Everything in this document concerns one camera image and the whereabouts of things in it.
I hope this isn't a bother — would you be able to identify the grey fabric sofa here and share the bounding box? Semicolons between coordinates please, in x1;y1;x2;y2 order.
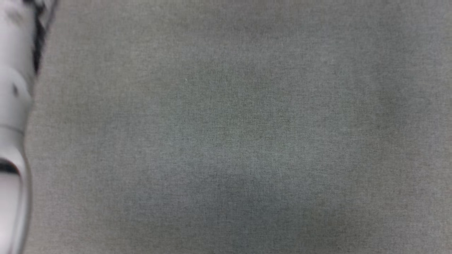
21;0;452;254

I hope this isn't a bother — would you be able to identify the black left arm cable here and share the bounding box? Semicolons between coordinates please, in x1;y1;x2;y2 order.
23;0;59;75

